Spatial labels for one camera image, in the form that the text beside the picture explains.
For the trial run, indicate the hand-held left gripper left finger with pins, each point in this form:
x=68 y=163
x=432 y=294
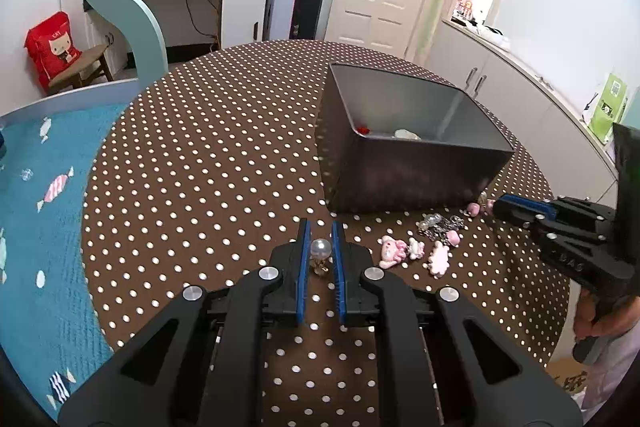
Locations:
x=301 y=272

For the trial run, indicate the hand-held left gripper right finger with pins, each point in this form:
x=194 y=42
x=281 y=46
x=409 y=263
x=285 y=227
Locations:
x=340 y=272

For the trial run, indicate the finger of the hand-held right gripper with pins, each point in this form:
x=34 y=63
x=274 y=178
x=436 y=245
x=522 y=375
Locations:
x=517 y=216
x=530 y=203

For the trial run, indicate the clear glass bead charm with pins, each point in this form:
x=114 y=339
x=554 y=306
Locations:
x=320 y=248

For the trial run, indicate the pink bead earring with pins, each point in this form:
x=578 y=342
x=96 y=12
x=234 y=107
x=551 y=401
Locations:
x=472 y=208

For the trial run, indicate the grey metal tin box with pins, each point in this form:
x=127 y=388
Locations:
x=415 y=177

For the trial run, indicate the pale jade pendant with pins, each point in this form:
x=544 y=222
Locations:
x=407 y=135

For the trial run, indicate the person's right hand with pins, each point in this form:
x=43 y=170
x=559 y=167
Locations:
x=585 y=322

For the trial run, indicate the large pink cartoon charm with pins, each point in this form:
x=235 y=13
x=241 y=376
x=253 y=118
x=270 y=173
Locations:
x=391 y=253

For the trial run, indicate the round pink charm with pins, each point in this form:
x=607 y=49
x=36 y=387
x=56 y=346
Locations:
x=452 y=238

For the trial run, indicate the small pink white charm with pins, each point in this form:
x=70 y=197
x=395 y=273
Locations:
x=416 y=248

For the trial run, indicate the pink cloud shaped charm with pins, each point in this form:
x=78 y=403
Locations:
x=439 y=259

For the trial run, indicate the green box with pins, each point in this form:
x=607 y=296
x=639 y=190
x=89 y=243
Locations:
x=607 y=112

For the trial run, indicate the bunch of keys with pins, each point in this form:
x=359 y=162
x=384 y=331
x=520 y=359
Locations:
x=545 y=82

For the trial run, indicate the long cream counter cabinet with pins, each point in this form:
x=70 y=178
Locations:
x=500 y=82

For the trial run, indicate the brown polka dot tablecloth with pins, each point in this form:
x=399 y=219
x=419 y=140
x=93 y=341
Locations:
x=200 y=157

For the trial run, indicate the cardboard box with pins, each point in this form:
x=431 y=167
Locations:
x=565 y=379

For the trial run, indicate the white cloth bag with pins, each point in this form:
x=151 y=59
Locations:
x=492 y=33

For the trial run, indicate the small white cabinet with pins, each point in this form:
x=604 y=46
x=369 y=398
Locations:
x=240 y=22

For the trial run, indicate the teal candy print blanket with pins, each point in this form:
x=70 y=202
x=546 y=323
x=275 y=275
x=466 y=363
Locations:
x=40 y=232

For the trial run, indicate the black suitcase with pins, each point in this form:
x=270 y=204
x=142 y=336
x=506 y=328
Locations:
x=310 y=7

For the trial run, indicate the wooden chair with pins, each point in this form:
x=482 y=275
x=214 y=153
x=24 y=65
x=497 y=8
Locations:
x=85 y=59

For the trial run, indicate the red cartoon print bag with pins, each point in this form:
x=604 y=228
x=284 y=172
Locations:
x=52 y=52

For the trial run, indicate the teal bunk bed frame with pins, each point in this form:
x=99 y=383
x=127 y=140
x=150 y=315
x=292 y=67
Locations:
x=135 y=22

